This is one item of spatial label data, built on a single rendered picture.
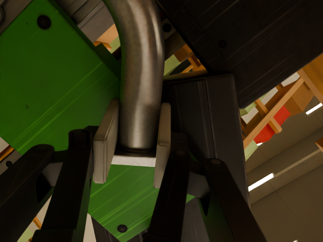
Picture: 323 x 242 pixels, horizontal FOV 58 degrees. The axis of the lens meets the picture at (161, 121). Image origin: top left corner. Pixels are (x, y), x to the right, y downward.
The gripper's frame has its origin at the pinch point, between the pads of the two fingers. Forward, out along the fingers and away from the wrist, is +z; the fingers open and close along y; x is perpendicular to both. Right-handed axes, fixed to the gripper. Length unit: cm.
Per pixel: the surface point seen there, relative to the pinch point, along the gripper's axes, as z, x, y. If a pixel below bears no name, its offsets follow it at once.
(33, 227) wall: 489, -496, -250
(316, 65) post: 73, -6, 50
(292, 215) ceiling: 458, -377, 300
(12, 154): 16.7, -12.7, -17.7
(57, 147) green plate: 4.4, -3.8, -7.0
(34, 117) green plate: 4.4, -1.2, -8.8
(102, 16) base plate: 64, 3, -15
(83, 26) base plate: 61, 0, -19
